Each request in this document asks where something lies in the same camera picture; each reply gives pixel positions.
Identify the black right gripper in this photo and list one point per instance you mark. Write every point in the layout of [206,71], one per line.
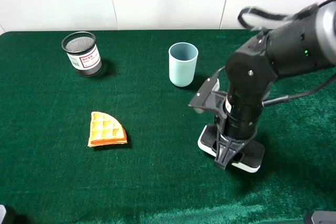
[243,109]

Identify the white eraser with black felt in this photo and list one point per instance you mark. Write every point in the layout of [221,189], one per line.
[207,143]

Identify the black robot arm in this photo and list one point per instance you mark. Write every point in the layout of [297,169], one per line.
[305,44]

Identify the light blue plastic cup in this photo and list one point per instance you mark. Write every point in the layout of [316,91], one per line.
[182,63]

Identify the orange toy waffle slice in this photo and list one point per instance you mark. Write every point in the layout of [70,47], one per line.
[105,130]

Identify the green velvet table cloth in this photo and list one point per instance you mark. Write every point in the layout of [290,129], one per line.
[50,175]

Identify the black mesh pen holder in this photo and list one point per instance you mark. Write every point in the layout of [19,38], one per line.
[83,53]

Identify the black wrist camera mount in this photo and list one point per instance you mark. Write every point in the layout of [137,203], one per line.
[208,98]

